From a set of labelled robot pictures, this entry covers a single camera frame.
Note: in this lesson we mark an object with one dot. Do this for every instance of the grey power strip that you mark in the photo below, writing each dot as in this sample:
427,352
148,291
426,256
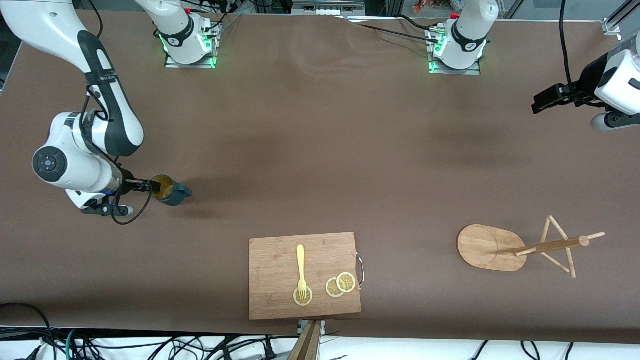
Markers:
327,9

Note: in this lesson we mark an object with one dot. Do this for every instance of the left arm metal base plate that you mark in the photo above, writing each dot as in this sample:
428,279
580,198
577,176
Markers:
437,70

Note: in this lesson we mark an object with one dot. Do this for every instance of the wooden cup rack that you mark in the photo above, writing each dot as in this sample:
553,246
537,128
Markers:
485,247

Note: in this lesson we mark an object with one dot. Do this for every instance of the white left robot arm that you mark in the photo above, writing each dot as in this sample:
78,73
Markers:
470,30

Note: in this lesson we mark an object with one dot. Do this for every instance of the yellow plastic fork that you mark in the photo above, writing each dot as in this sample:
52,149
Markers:
300,260

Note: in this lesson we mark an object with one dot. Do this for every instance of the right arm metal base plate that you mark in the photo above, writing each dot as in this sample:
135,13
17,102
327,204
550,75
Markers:
172,64

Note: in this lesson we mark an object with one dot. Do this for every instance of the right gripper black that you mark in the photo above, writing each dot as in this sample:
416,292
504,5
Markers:
131,186

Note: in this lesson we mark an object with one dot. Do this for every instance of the black plug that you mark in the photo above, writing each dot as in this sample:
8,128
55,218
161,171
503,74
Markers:
270,352

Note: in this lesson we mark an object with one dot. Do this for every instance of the aluminium frame profile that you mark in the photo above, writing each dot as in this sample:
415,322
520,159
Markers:
612,25

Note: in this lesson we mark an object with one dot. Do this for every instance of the teal ribbed mug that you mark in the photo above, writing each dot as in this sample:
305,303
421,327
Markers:
175,197

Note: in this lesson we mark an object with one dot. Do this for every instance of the small metal bracket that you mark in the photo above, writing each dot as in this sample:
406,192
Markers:
320,326

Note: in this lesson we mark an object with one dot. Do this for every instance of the lemon slice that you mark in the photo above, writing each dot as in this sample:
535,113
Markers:
346,282
306,300
332,289

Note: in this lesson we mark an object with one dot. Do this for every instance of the wooden post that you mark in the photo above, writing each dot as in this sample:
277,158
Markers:
306,345

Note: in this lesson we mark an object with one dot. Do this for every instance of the large table cover sheet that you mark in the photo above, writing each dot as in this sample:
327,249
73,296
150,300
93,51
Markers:
320,150

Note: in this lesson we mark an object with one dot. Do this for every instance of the wooden cutting board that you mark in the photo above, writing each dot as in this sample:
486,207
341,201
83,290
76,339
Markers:
275,270

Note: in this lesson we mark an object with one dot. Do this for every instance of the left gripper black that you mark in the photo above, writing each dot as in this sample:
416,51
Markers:
588,82

